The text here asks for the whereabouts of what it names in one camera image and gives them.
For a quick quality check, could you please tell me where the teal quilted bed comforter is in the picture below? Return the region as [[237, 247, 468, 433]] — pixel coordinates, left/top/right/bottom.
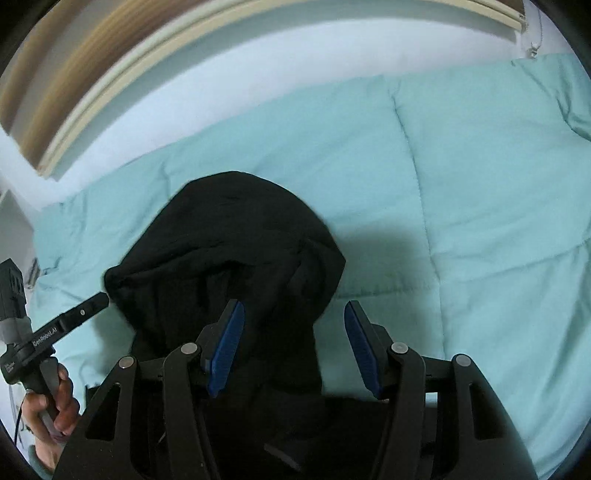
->
[[29, 54, 590, 479]]

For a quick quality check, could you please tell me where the striped brown window blind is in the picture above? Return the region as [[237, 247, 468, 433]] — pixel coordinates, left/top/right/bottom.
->
[[1, 1, 527, 177]]

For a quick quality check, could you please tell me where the person's left hand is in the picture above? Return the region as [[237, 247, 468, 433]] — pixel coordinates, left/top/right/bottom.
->
[[20, 363, 82, 476]]

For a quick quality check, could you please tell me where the blind pull cord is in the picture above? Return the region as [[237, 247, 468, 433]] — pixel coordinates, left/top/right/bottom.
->
[[526, 6, 545, 60]]

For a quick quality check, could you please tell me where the black hooded jacket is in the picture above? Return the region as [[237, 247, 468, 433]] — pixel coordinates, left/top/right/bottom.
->
[[102, 170, 435, 480]]

